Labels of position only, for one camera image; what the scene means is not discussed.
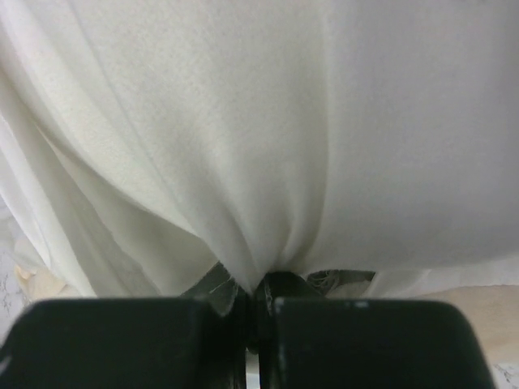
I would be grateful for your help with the white pillow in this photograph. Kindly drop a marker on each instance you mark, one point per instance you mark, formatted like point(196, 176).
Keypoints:
point(142, 142)

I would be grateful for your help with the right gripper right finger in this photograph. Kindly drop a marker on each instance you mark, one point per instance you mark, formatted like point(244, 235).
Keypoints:
point(305, 340)

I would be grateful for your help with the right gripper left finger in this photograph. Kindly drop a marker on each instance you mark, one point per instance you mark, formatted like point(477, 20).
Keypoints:
point(195, 340)

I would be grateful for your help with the white ruffled pillowcase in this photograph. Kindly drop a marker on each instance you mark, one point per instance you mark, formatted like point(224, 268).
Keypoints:
point(446, 300)

